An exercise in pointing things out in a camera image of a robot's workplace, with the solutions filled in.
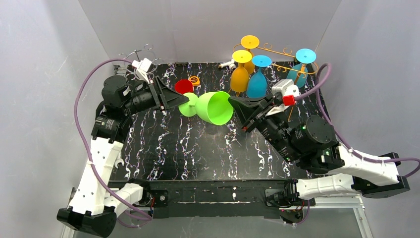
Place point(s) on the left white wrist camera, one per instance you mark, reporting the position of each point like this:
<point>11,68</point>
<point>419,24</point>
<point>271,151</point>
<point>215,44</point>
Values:
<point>141,69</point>

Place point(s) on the silver round glass rack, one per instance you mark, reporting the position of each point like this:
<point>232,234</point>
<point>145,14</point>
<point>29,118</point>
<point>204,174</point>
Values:
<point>147,51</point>

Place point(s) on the red plastic wine glass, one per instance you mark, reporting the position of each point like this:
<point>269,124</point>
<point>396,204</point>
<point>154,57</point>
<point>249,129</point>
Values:
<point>184,86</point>

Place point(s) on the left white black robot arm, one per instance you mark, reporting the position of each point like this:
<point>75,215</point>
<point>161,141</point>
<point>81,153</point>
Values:
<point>95,208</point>

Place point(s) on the orange wine glass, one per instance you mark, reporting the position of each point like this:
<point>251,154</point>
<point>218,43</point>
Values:
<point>249,42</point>
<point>240,76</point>

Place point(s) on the teal wine glass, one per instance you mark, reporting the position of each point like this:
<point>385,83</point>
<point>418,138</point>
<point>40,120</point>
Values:
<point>257,85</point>

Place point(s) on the white small fitting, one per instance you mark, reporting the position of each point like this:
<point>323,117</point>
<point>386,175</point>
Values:
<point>230,65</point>

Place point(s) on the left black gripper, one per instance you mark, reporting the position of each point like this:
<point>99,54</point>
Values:
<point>157,95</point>

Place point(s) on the green plastic wine glass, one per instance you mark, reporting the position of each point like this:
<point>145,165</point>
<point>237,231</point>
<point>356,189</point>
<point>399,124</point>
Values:
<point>212,107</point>

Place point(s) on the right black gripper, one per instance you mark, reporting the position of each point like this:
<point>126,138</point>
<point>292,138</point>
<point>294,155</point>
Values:
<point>257,115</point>

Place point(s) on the gold wire glass rack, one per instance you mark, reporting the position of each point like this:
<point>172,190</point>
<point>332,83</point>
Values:
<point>312,68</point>

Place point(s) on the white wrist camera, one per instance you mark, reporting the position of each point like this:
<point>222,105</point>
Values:
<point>141,69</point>
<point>284,89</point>

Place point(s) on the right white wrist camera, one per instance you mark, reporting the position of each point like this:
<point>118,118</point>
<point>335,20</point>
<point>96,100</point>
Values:
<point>284,89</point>

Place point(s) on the blue wine glass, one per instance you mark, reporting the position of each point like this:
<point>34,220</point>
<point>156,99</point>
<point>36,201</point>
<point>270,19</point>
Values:
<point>299,73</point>

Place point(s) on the silver wrench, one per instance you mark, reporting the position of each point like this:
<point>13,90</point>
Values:
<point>118,162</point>

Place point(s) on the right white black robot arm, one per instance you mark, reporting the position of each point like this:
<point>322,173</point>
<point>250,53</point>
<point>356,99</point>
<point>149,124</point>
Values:
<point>314,147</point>

